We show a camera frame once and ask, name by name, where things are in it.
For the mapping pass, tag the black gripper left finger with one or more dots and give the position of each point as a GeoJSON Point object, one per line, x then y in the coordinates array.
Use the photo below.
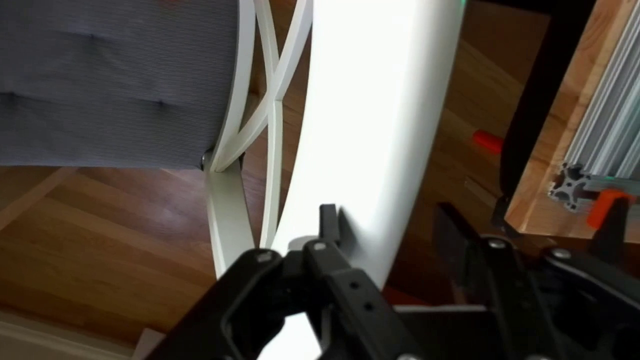
{"type": "Point", "coordinates": [360, 313]}

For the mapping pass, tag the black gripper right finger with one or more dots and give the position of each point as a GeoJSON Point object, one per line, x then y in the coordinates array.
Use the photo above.
{"type": "Point", "coordinates": [533, 306]}

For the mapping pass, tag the white wooden cross-back chair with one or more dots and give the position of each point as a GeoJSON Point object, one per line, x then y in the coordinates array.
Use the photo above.
{"type": "Point", "coordinates": [372, 101]}

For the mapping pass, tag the orange clamp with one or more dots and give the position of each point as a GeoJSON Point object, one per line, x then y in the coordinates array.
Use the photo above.
{"type": "Point", "coordinates": [607, 206]}

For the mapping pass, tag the red plastic piece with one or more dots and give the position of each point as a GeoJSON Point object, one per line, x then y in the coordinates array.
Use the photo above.
{"type": "Point", "coordinates": [487, 140]}

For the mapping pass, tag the robot stand with aluminium rails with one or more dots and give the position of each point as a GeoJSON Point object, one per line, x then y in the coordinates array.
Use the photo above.
{"type": "Point", "coordinates": [600, 121]}

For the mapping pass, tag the grey seat cushion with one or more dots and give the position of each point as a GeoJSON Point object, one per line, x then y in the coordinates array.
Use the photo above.
{"type": "Point", "coordinates": [100, 81]}

